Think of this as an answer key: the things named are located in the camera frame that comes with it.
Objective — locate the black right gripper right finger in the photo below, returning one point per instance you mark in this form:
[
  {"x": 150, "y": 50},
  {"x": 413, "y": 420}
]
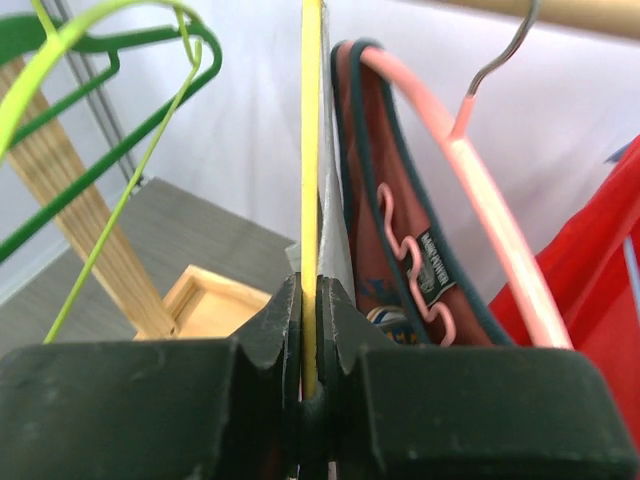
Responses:
[{"x": 425, "y": 412}]

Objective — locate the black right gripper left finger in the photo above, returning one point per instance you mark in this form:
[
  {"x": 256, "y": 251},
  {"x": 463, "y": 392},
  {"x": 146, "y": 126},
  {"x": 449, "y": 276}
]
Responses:
[{"x": 175, "y": 409}]

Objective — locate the grey tank top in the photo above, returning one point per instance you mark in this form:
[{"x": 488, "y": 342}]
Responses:
[{"x": 334, "y": 258}]

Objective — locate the maroon tank top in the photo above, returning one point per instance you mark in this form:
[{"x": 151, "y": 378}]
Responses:
[{"x": 373, "y": 152}]

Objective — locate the pink hanger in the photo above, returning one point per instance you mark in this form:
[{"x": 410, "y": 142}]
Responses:
[{"x": 538, "y": 308}]

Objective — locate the yellow hanger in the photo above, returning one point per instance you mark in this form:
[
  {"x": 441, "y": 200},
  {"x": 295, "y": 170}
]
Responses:
[{"x": 310, "y": 130}]

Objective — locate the lime green hanger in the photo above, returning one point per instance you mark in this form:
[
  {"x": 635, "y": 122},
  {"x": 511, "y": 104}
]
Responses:
[{"x": 128, "y": 280}]

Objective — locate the dark green hanger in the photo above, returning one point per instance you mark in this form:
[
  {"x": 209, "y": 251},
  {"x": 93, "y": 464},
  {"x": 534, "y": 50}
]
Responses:
[{"x": 22, "y": 34}]

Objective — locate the red tank top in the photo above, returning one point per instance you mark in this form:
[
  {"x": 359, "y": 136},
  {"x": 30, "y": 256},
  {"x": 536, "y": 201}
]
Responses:
[{"x": 583, "y": 267}]

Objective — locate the light blue hanger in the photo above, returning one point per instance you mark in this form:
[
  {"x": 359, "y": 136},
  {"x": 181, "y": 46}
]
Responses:
[{"x": 624, "y": 181}]

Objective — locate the aluminium frame post left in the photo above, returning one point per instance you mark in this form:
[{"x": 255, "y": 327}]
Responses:
[{"x": 84, "y": 71}]

